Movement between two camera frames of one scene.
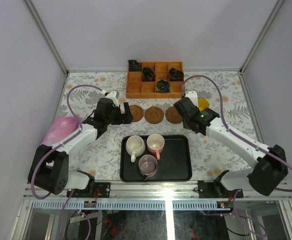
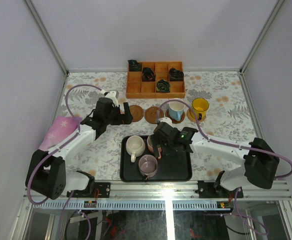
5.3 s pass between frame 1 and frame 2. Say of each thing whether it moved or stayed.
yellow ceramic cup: stayed
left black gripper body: stayed
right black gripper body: moved
